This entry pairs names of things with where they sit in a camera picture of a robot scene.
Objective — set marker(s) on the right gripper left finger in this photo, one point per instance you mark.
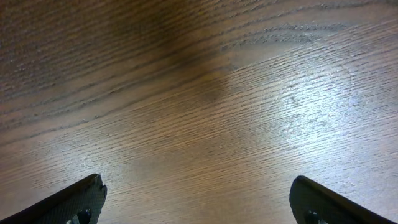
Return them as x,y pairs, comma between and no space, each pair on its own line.
81,202

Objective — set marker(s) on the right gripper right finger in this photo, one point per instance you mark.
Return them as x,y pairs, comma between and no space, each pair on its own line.
311,202

